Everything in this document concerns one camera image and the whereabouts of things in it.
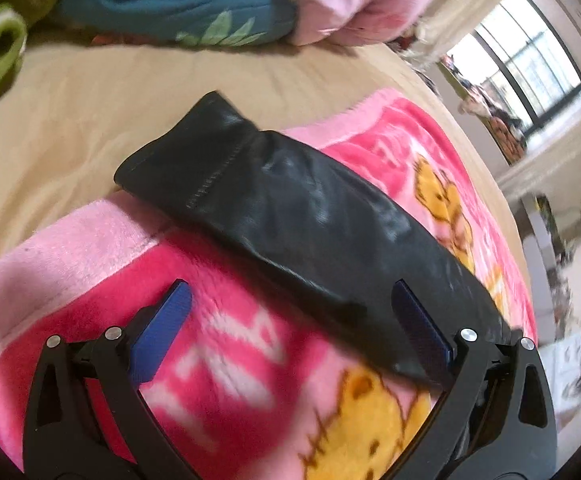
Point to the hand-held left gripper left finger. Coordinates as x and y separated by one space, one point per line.
163 330

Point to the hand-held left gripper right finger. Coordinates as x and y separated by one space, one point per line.
420 330

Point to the black leather pants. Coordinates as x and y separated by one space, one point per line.
295 210

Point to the heap of assorted clothes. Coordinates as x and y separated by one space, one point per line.
470 90

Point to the pink cartoon printed blanket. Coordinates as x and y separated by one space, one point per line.
250 350

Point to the orange patterned blanket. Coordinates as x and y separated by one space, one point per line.
507 142

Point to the cream curtain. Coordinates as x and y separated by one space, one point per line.
555 150
465 15

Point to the beige bed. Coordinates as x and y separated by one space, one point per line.
95 110

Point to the window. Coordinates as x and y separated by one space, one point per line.
530 50

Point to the teal floral cloth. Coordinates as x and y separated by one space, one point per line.
170 0

